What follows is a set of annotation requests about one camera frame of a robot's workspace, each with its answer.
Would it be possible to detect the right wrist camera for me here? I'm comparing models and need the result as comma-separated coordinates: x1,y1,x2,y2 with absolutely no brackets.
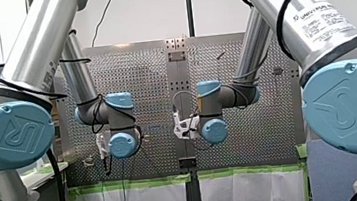
171,109,203,143

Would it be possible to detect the thin black cable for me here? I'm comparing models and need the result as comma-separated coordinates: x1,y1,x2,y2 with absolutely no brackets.
86,0,125,48

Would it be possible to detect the black upright pole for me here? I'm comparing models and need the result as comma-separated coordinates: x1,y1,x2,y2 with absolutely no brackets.
185,0,197,38

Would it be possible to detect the connector holder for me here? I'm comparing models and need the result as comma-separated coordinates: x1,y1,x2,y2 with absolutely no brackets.
81,155,98,168

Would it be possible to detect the black table leg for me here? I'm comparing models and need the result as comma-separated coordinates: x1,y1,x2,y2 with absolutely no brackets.
178,156,203,201

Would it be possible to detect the grey board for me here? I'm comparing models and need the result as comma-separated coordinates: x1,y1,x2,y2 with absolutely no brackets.
305,134,357,201

